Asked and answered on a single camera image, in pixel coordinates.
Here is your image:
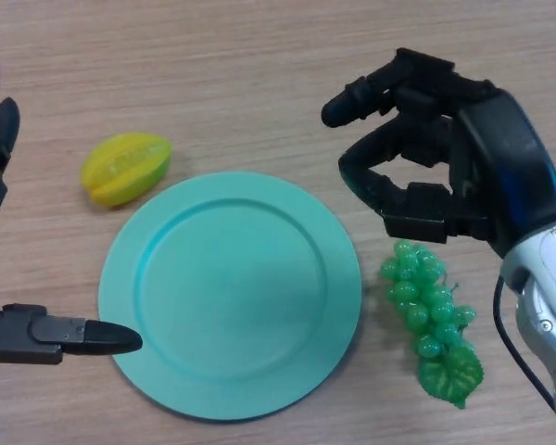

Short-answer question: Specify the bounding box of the green grape bunch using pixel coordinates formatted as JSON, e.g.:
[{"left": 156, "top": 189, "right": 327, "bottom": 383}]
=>
[{"left": 380, "top": 239, "right": 485, "bottom": 410}]

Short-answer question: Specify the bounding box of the round green plate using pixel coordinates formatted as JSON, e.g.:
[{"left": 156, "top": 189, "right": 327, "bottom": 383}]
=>
[{"left": 97, "top": 170, "right": 363, "bottom": 422}]

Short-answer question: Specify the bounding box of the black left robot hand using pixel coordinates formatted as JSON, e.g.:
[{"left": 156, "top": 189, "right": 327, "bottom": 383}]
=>
[{"left": 0, "top": 49, "right": 144, "bottom": 366}]

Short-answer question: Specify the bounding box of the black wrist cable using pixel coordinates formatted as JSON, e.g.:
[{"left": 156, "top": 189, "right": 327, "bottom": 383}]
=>
[{"left": 493, "top": 196, "right": 556, "bottom": 413}]

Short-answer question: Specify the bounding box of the yellow green starfruit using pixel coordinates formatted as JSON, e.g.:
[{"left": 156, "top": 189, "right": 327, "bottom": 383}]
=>
[{"left": 81, "top": 133, "right": 173, "bottom": 209}]

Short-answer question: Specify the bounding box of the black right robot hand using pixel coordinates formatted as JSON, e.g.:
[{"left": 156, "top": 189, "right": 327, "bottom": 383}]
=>
[{"left": 320, "top": 47, "right": 556, "bottom": 261}]

